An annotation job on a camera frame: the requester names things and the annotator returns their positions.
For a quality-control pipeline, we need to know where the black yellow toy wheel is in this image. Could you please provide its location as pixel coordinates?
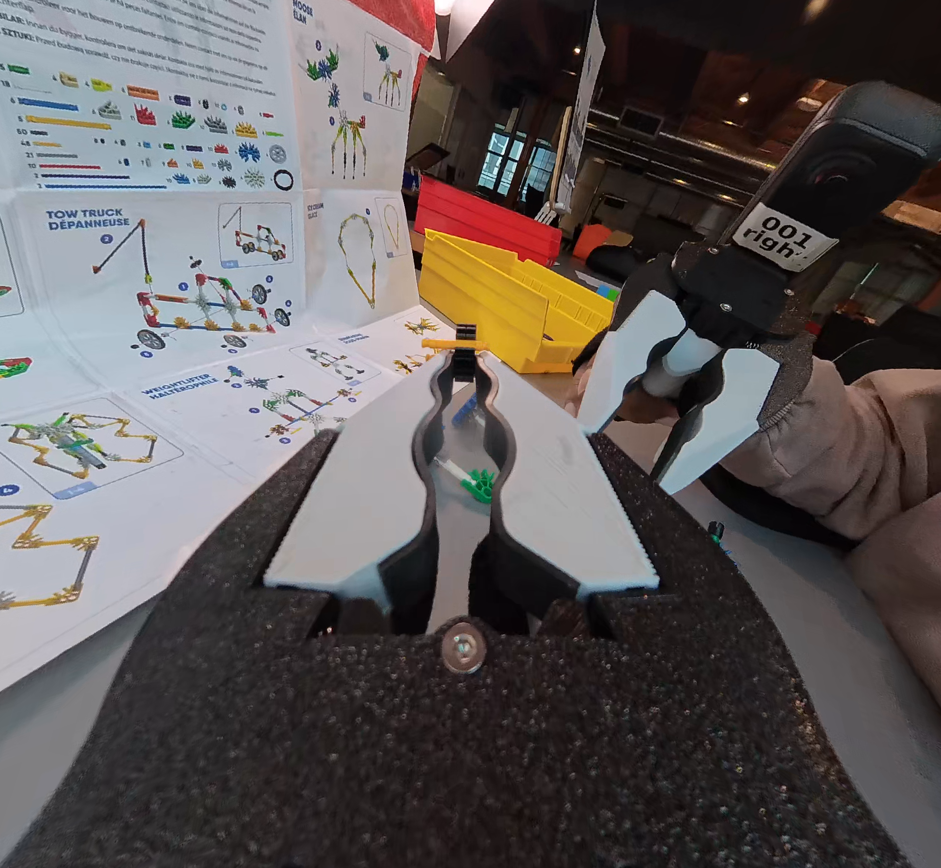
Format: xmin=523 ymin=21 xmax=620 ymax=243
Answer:
xmin=422 ymin=320 xmax=486 ymax=384

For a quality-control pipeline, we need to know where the colourful rod connector toy model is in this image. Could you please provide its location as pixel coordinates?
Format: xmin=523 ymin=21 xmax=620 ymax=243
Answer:
xmin=434 ymin=384 xmax=501 ymax=505

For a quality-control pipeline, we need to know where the white building instruction sheet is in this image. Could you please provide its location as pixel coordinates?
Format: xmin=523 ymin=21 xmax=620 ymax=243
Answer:
xmin=0 ymin=0 xmax=445 ymax=693

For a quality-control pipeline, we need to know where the person's right hand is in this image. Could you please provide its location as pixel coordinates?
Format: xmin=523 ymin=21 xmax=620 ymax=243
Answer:
xmin=567 ymin=366 xmax=680 ymax=428

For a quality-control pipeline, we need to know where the white standing board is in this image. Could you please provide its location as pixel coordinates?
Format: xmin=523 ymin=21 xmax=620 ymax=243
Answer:
xmin=556 ymin=0 xmax=608 ymax=215

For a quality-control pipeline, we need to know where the person's beige printed hoodie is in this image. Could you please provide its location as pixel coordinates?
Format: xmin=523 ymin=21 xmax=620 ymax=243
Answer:
xmin=846 ymin=494 xmax=941 ymax=707

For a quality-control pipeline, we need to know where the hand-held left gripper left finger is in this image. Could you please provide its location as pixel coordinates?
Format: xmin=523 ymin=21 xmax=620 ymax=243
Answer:
xmin=262 ymin=354 xmax=457 ymax=634

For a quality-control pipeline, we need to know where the person's right forearm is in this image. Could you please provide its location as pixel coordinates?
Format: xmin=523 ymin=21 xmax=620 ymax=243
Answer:
xmin=721 ymin=354 xmax=941 ymax=546

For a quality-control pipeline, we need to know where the orange chair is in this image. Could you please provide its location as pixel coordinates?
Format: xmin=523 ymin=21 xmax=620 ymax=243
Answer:
xmin=571 ymin=222 xmax=619 ymax=261

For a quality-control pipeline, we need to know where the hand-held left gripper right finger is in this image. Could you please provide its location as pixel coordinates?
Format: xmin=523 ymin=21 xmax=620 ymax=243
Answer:
xmin=471 ymin=354 xmax=663 ymax=631

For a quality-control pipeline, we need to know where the black bag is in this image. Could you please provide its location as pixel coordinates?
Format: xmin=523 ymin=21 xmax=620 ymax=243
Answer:
xmin=586 ymin=244 xmax=648 ymax=286

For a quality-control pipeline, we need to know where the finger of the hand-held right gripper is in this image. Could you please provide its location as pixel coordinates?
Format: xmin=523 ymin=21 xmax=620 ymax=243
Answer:
xmin=575 ymin=289 xmax=689 ymax=437
xmin=652 ymin=347 xmax=782 ymax=496

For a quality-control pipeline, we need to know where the red plastic bin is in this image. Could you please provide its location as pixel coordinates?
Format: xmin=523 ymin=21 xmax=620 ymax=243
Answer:
xmin=415 ymin=175 xmax=566 ymax=269

